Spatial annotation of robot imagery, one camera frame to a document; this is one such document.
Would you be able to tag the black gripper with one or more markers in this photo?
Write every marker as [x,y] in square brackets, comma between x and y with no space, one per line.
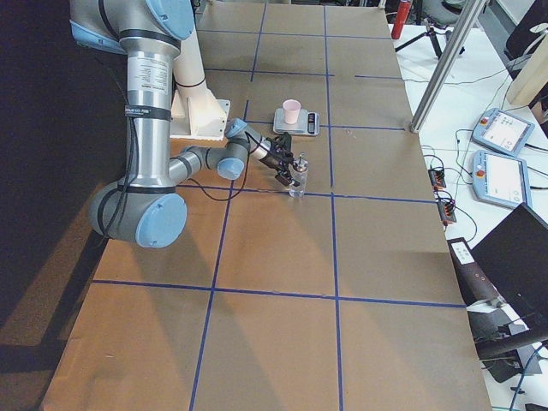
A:
[272,161]

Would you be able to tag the clear glass sauce bottle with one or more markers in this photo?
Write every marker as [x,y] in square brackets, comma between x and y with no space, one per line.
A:
[299,177]

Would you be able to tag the pink plastic cup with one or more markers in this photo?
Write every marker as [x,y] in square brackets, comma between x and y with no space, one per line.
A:
[291,111]

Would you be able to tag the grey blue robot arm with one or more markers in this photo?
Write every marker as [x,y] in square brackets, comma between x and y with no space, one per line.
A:
[143,206]

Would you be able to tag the white digital kitchen scale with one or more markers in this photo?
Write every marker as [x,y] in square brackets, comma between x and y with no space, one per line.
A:
[307,123]

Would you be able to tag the orange black connector far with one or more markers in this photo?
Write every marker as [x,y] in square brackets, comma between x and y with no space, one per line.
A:
[437,178]

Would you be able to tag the orange black connector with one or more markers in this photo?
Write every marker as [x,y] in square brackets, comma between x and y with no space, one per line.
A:
[437,178]
[446,209]

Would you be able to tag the orange black connector near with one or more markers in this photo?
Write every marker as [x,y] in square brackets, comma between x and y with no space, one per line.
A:
[446,209]

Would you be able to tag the black tripod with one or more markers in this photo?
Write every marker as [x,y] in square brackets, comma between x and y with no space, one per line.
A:
[432,34]

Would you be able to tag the red cylinder bottle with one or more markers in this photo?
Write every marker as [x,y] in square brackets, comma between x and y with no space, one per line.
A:
[402,13]

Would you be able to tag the near teach pendant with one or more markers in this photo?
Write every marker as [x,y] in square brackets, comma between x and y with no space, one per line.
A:
[500,180]

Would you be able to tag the teach pendant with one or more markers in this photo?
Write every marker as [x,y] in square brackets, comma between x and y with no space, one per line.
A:
[502,132]
[500,180]

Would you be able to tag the far teach pendant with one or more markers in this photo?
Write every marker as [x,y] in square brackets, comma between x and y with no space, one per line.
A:
[502,132]

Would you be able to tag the black monitor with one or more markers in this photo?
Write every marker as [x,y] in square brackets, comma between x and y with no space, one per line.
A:
[514,258]

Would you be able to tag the beige robot pedestal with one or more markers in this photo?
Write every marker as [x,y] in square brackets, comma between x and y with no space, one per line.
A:
[196,113]

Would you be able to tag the aluminium frame post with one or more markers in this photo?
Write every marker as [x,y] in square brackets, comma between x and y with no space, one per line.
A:
[465,23]

